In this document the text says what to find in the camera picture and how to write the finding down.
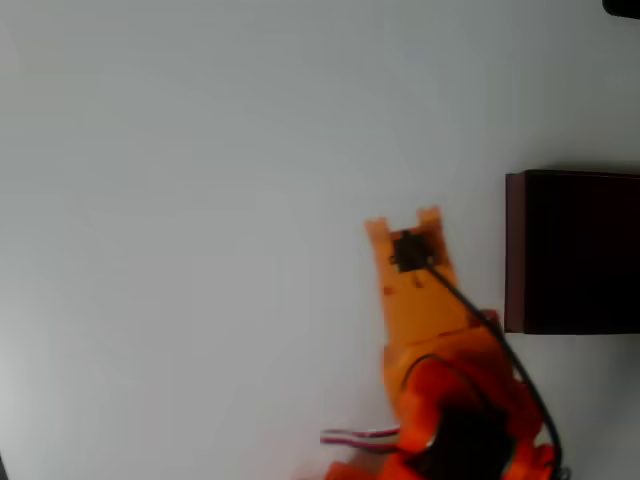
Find dark brown box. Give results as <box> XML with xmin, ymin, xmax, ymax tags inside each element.
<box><xmin>503</xmin><ymin>169</ymin><xmax>640</xmax><ymax>336</ymax></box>

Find black object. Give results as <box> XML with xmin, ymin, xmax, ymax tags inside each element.
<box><xmin>602</xmin><ymin>0</ymin><xmax>640</xmax><ymax>20</ymax></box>

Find red white striped servo wire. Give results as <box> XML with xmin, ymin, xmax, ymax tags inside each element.
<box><xmin>319</xmin><ymin>425</ymin><xmax>402</xmax><ymax>447</ymax></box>

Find black cable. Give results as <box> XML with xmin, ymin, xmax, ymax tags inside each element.
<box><xmin>425</xmin><ymin>263</ymin><xmax>572</xmax><ymax>480</ymax></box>

